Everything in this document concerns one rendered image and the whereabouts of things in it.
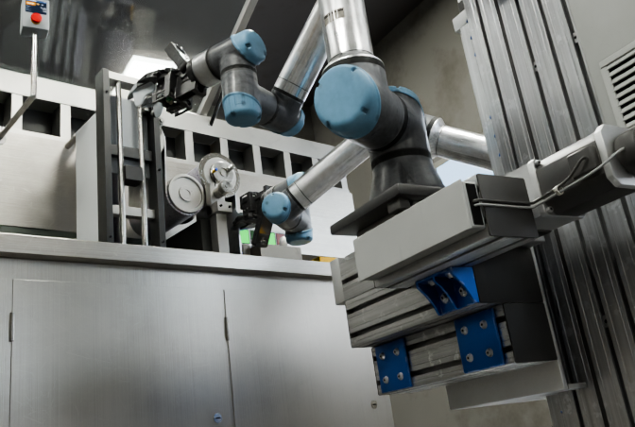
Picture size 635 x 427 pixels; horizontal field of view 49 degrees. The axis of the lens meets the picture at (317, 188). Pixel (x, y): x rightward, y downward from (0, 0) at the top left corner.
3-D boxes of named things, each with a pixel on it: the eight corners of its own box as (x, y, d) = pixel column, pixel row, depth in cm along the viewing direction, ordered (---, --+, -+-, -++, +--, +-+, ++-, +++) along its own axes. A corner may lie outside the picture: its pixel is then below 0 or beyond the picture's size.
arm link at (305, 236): (277, 239, 184) (272, 200, 188) (291, 248, 194) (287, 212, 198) (304, 233, 182) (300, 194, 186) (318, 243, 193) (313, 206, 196)
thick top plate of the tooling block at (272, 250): (262, 262, 209) (259, 243, 211) (193, 295, 237) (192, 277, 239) (302, 265, 219) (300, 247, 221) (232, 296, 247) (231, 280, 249)
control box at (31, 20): (23, 22, 190) (23, -9, 194) (20, 35, 196) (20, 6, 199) (50, 26, 194) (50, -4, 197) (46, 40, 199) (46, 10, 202)
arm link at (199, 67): (205, 42, 148) (231, 59, 154) (189, 50, 150) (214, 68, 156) (204, 70, 145) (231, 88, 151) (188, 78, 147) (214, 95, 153)
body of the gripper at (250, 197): (258, 200, 215) (282, 187, 206) (260, 227, 212) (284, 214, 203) (237, 197, 210) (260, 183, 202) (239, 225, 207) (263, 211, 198)
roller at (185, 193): (169, 210, 199) (167, 171, 203) (129, 236, 216) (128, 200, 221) (206, 214, 206) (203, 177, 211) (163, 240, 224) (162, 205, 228)
